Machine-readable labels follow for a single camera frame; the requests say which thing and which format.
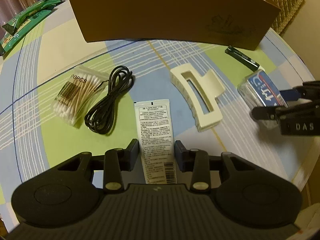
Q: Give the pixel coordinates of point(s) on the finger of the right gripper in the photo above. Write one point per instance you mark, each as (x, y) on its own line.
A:
(265, 113)
(291, 94)

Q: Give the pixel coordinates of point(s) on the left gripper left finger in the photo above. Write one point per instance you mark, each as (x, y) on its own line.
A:
(112, 163)

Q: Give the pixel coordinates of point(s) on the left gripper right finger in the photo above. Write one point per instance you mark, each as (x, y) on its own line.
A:
(200, 164)

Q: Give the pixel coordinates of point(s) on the blue floss pick box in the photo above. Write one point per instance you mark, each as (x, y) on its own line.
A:
(258, 90)

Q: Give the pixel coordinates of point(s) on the white cream tube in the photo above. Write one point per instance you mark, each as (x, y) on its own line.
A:
(156, 141)

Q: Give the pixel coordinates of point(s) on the dark green sachet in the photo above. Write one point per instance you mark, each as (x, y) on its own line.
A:
(242, 58)

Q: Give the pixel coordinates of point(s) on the white hair claw clip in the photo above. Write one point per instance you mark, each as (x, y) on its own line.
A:
(200, 93)

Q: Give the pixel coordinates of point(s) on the cotton swab bag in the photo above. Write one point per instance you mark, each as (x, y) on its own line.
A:
(82, 87)

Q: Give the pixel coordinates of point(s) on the brown cardboard box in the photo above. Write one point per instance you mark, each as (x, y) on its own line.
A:
(238, 23)

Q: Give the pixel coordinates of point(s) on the green wet wipes pack lower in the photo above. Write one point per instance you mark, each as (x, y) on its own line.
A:
(9, 41)

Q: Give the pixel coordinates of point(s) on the green wet wipes pack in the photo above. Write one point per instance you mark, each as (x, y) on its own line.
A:
(12, 25)
(9, 41)

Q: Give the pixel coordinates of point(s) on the green wet wipes pack upper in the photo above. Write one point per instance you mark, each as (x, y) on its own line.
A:
(12, 25)

